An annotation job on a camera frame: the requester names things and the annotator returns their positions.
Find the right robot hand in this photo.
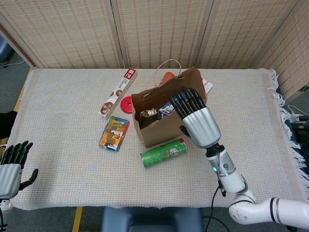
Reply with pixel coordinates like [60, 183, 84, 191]
[168, 86, 222, 148]

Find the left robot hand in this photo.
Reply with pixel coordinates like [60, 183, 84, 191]
[0, 140, 39, 199]

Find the orange cookie box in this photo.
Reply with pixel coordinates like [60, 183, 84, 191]
[158, 102, 179, 120]

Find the green chips can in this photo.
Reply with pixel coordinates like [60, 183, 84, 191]
[140, 137, 188, 169]

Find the gold red candy packet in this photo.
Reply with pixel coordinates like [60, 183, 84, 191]
[140, 108, 159, 129]

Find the brown paper shopping bag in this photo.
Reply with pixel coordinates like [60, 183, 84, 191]
[131, 59, 210, 149]

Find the pink-white packet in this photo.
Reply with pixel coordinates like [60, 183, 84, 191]
[202, 77, 214, 94]

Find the yellow colourful snack packet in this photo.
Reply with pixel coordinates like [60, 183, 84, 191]
[98, 116, 130, 152]

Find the long white cookie box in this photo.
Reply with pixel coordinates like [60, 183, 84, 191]
[98, 68, 138, 121]

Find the black object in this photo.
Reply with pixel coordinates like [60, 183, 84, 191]
[0, 111, 18, 140]

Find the red round disc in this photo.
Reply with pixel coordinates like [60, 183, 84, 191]
[120, 96, 133, 114]

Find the beige woven tablecloth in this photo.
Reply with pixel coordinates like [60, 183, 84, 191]
[6, 67, 309, 212]

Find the white power strip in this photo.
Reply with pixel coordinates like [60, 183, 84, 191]
[287, 105, 309, 124]

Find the woven folding screen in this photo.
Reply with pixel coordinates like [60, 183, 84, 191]
[0, 0, 309, 100]

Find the blue office chair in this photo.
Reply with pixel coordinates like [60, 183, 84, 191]
[0, 36, 13, 64]

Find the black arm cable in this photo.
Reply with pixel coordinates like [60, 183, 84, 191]
[202, 186, 226, 232]

